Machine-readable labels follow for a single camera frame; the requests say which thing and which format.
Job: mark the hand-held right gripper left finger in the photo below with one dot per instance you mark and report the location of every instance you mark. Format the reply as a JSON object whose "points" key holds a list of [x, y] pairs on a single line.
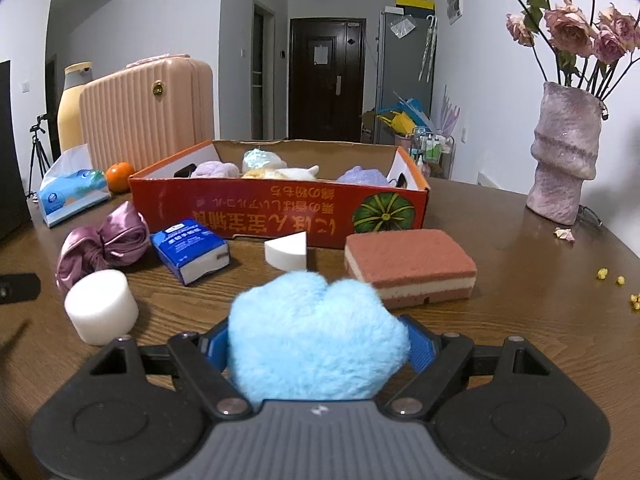
{"points": [[215, 347]]}

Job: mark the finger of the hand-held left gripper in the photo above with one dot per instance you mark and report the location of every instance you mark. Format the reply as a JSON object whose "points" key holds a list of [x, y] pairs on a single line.
{"points": [[20, 289]]}

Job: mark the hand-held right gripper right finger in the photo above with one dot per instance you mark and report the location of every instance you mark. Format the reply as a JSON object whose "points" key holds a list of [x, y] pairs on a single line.
{"points": [[422, 345]]}

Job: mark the brown and pink sponge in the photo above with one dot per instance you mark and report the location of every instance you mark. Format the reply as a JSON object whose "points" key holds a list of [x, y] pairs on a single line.
{"points": [[405, 260]]}

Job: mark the blue fluffy plush heart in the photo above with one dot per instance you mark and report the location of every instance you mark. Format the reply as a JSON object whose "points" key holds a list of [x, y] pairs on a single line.
{"points": [[310, 340]]}

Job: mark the blue pocket tissue packet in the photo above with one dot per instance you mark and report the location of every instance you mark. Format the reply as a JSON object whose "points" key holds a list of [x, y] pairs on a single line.
{"points": [[190, 250]]}

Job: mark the white wedge sponge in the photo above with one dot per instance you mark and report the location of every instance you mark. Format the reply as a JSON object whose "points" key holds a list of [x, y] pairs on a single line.
{"points": [[285, 252]]}

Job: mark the orange cardboard box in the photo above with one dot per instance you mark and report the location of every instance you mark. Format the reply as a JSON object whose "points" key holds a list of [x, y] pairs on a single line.
{"points": [[250, 210]]}

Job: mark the pale pink fluffy towel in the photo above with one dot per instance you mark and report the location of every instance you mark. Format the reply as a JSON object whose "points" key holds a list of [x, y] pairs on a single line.
{"points": [[215, 169]]}

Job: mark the purple woven fabric pouch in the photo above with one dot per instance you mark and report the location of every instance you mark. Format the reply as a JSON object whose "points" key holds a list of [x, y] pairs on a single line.
{"points": [[362, 176]]}

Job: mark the white and yellow plush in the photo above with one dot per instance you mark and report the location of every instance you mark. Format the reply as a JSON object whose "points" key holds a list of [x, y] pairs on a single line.
{"points": [[295, 174]]}

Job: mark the iridescent plastic bag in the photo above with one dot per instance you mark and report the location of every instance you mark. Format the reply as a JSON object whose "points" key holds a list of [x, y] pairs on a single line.
{"points": [[262, 160]]}

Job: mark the blue soft tissue pack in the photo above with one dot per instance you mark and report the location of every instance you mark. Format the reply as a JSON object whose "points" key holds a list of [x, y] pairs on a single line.
{"points": [[70, 195]]}

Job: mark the white cylinder sponge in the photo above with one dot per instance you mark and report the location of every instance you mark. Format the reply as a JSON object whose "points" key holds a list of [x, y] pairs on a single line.
{"points": [[100, 305]]}

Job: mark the purple satin scrunchie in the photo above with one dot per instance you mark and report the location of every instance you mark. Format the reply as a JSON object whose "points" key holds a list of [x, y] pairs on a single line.
{"points": [[110, 240]]}

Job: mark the black monitor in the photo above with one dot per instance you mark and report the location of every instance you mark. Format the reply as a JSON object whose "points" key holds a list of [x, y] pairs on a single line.
{"points": [[12, 160]]}

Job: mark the black tripod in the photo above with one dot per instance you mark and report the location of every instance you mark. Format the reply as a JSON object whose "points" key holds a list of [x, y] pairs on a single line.
{"points": [[36, 150]]}

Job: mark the orange fruit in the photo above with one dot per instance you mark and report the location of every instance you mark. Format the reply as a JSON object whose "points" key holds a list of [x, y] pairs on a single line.
{"points": [[120, 177]]}

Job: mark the fallen dried petal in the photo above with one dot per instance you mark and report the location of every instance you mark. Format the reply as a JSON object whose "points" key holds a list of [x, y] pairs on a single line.
{"points": [[564, 234]]}

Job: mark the yellow water bottle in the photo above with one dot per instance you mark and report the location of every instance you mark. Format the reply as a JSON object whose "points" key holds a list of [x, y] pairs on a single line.
{"points": [[70, 115]]}

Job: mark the metal rolling cart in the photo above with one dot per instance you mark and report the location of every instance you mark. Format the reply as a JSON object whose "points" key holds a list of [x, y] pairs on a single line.
{"points": [[432, 152]]}

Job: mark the pink bucket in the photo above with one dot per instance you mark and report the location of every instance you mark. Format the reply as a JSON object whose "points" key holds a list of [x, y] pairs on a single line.
{"points": [[402, 140]]}

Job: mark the pink ribbed suitcase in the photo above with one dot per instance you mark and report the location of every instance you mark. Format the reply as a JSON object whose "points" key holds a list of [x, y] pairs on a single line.
{"points": [[145, 115]]}

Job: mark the yellow bag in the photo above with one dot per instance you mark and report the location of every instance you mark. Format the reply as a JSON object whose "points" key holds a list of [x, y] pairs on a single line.
{"points": [[400, 122]]}

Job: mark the brown cardboard carton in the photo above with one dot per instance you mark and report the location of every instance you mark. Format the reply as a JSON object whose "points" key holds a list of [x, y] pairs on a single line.
{"points": [[369, 127]]}

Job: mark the lilac folded umbrella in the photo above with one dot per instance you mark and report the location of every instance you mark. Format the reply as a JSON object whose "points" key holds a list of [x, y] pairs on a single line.
{"points": [[449, 112]]}

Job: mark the blue bag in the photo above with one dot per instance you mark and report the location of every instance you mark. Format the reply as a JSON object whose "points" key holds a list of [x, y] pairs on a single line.
{"points": [[415, 110]]}

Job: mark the pink textured vase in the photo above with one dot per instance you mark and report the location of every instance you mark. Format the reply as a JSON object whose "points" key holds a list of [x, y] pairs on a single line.
{"points": [[565, 155]]}

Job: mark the dark brown entrance door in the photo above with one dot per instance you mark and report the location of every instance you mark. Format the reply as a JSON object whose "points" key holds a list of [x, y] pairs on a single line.
{"points": [[325, 90]]}

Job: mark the grey refrigerator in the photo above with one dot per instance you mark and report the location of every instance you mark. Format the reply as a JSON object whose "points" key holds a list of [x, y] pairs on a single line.
{"points": [[402, 70]]}

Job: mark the side room doorway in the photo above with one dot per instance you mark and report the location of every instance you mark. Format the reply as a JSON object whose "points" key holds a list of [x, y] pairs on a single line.
{"points": [[262, 75]]}

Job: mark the white folded umbrella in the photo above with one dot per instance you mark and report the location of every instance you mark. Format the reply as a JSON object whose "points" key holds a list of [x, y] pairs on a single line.
{"points": [[427, 50]]}

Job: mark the clear plastic bag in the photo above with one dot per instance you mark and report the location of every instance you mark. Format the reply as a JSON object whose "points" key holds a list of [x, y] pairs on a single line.
{"points": [[402, 27]]}

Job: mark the yellow and black box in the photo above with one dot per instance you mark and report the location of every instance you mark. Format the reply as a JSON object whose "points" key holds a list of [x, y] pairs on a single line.
{"points": [[415, 2]]}

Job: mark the dried pink rose bouquet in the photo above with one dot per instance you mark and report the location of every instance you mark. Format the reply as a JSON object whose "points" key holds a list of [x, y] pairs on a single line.
{"points": [[570, 27]]}

